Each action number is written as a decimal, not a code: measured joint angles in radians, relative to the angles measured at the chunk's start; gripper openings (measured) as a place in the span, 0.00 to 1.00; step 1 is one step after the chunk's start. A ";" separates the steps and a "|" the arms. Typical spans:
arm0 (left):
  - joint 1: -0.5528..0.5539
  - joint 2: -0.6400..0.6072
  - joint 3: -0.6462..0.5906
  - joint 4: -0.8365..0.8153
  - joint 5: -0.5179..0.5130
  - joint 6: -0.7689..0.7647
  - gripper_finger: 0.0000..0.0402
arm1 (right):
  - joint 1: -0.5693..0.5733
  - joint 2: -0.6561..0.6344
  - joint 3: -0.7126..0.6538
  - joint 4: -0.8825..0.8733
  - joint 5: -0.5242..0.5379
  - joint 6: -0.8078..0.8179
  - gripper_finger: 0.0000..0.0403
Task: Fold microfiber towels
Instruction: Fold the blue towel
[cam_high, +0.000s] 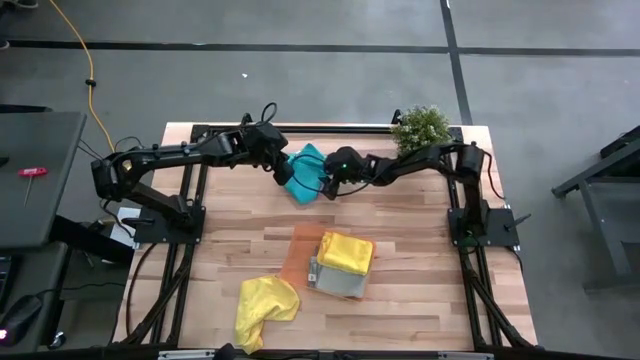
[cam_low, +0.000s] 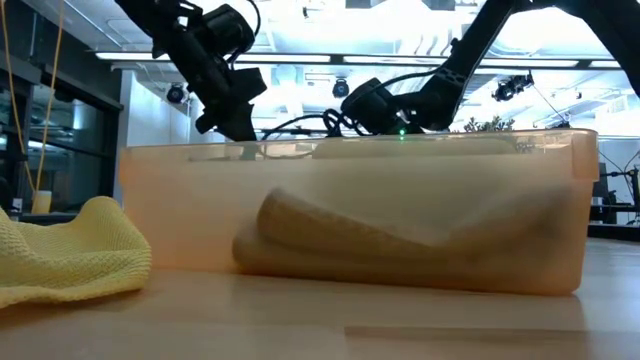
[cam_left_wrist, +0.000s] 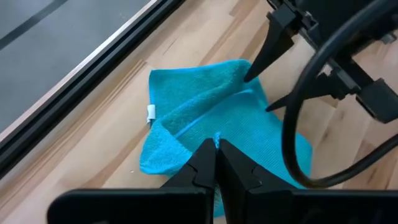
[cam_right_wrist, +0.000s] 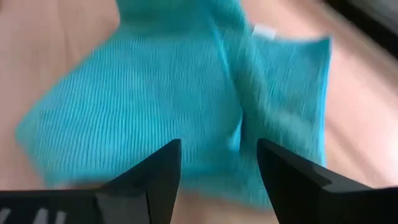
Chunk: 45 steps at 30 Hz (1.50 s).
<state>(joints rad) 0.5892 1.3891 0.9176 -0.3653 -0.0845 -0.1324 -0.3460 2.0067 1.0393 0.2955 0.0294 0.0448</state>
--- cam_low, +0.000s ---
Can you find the yellow container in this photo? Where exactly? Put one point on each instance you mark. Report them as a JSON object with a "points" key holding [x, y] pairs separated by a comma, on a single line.
{"points": [[42, 202]]}

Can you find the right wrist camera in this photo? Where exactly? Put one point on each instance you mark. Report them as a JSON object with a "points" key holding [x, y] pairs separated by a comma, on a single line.
{"points": [[370, 105]]}

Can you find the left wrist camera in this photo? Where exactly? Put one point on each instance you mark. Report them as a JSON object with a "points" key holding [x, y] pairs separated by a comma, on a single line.
{"points": [[250, 82]]}

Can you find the black background workstation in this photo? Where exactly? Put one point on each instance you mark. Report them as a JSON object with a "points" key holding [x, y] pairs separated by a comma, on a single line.
{"points": [[600, 190]]}

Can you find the yellow microfiber towel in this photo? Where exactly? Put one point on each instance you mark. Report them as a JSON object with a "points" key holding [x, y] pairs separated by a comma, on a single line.
{"points": [[75, 260]]}

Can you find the small green potted plant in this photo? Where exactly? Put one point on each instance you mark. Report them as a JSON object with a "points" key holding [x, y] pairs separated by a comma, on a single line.
{"points": [[490, 125]]}

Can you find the green microfiber towel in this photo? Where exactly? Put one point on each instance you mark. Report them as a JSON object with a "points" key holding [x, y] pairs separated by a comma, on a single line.
{"points": [[300, 270]]}

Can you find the dark glass partition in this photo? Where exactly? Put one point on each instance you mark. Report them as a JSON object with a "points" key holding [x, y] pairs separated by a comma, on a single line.
{"points": [[85, 165]]}

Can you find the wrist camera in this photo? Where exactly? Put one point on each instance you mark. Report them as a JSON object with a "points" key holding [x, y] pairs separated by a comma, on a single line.
{"points": [[250, 82], [370, 105]]}

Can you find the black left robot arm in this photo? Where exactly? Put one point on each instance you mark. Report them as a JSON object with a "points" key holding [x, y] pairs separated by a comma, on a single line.
{"points": [[170, 30]]}

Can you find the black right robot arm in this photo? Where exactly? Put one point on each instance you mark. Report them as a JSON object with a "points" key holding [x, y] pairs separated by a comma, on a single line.
{"points": [[477, 40]]}

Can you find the black ceiling spotlight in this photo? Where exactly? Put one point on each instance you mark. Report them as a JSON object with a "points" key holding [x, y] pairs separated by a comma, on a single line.
{"points": [[340, 89], [175, 94]]}

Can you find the black ceiling camera rig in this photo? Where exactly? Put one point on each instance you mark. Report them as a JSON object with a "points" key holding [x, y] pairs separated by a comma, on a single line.
{"points": [[510, 87]]}

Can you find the orange translucent plastic bin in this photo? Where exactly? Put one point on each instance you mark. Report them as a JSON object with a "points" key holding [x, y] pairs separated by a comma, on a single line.
{"points": [[200, 215]]}

